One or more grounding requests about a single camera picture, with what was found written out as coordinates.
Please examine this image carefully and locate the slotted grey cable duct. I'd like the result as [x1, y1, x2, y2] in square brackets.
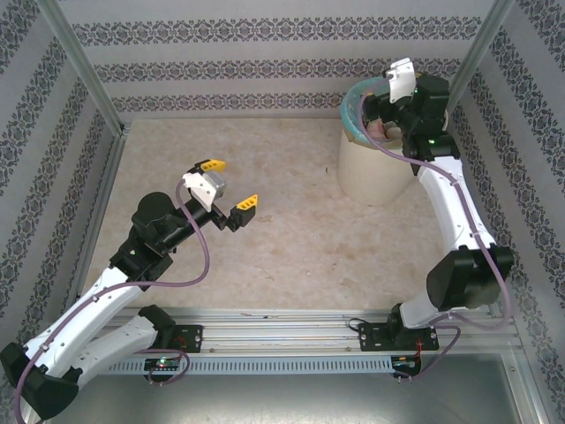
[105, 355, 395, 376]

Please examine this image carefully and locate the small controller board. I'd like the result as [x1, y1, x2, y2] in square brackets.
[391, 354, 423, 370]
[144, 356, 183, 373]

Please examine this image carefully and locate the grey metal sheet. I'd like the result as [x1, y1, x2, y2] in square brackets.
[26, 370, 548, 424]

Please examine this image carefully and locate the aluminium side rail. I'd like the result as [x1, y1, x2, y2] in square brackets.
[65, 123, 132, 310]

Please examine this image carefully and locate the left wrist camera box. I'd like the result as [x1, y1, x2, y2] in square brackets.
[181, 170, 220, 212]

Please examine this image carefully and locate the aluminium frame post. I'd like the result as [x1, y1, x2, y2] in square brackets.
[444, 0, 516, 110]
[36, 0, 130, 136]

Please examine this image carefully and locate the white waste bin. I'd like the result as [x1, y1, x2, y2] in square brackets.
[337, 127, 423, 207]

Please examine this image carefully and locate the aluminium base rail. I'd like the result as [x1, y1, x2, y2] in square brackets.
[41, 307, 524, 357]

